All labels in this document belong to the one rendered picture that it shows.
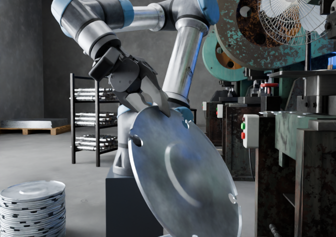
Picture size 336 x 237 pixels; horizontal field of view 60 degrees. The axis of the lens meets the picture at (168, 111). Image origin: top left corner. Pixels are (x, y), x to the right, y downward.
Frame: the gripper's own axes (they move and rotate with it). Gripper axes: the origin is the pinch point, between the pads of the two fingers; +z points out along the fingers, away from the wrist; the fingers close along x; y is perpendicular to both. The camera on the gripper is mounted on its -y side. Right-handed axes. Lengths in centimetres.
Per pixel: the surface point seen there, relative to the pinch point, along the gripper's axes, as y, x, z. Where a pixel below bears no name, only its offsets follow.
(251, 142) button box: 68, 2, 19
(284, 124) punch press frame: 58, -13, 22
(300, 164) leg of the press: 24.7, -10.0, 28.5
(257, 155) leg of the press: 70, 4, 25
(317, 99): 48, -25, 22
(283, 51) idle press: 186, -46, -8
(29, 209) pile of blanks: 46, 92, -24
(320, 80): 48, -30, 18
